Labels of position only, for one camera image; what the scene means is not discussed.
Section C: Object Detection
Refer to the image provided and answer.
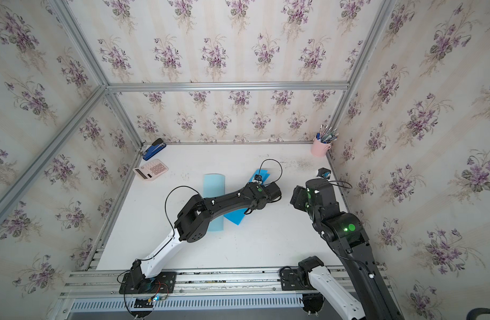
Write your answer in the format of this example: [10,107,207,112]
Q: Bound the dark blue paper sheet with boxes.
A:
[224,169,270,225]

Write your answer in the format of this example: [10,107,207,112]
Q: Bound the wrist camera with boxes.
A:
[252,169,270,184]
[317,167,332,180]

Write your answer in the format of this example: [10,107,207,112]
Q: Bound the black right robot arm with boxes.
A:
[290,177,403,319]

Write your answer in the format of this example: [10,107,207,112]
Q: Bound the pink desk calculator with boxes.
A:
[132,159,168,181]

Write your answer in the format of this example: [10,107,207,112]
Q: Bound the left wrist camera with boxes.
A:
[252,169,270,184]

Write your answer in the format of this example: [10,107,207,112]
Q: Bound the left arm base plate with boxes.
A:
[119,271,178,295]

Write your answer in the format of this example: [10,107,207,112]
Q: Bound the light blue paper sheet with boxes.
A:
[202,173,225,232]

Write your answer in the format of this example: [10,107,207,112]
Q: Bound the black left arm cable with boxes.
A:
[164,158,284,241]

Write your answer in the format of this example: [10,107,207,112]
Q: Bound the blue black stapler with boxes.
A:
[142,138,166,161]

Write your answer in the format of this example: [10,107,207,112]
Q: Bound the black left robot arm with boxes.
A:
[126,181,282,291]

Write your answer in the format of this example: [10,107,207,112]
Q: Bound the aluminium mounting rail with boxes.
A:
[58,265,394,299]

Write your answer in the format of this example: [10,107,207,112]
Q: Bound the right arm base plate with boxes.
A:
[278,266,336,292]

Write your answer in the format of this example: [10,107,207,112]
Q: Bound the pink pen cup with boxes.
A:
[310,138,332,157]

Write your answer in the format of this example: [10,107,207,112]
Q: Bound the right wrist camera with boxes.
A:
[317,167,332,180]

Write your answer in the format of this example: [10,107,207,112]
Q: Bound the pens in cup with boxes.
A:
[316,124,339,144]

